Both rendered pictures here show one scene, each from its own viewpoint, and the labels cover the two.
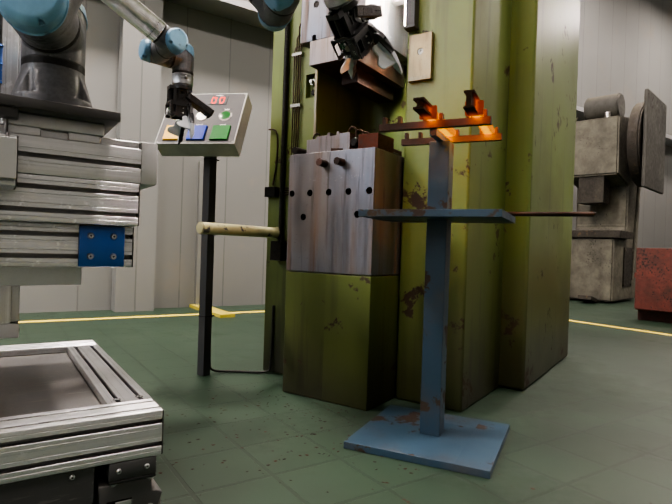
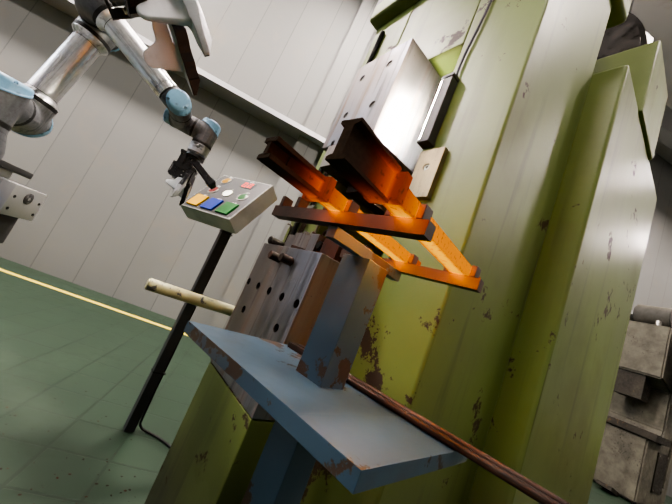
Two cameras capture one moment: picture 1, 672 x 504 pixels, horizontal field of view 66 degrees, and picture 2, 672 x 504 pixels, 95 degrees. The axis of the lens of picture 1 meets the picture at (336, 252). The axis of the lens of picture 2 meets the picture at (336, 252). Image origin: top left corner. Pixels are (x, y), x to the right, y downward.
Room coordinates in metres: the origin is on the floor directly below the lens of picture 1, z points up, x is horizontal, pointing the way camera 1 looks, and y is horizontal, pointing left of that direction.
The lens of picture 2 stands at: (1.03, -0.43, 0.79)
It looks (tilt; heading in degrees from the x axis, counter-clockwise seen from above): 10 degrees up; 20
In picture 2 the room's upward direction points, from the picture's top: 23 degrees clockwise
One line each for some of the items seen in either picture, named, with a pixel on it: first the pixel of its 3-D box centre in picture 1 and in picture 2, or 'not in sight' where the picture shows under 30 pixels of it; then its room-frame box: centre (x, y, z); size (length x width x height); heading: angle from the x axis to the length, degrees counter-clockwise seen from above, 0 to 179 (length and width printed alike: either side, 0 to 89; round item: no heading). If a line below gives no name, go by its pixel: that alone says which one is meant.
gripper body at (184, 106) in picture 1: (180, 103); (186, 167); (1.91, 0.59, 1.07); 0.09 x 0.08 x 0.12; 124
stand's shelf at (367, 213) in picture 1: (439, 216); (316, 386); (1.55, -0.30, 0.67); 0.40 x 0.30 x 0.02; 65
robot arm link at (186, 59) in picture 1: (182, 60); (206, 134); (1.91, 0.59, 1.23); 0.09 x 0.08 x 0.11; 132
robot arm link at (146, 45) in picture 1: (158, 51); (181, 118); (1.83, 0.65, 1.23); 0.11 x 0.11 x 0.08; 42
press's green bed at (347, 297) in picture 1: (363, 328); (272, 467); (2.13, -0.12, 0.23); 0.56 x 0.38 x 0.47; 146
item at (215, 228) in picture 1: (242, 230); (205, 302); (2.10, 0.38, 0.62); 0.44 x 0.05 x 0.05; 146
